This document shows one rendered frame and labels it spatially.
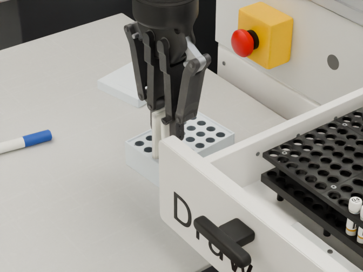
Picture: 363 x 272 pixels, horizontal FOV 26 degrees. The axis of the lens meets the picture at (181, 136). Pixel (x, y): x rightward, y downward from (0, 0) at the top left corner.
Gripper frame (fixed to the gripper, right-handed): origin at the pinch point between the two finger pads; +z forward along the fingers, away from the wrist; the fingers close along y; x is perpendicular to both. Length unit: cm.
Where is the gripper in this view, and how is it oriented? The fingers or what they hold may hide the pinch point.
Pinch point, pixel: (167, 135)
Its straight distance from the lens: 98.9
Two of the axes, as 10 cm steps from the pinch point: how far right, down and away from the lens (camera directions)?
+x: 7.5, -3.8, 5.5
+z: 0.0, 8.2, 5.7
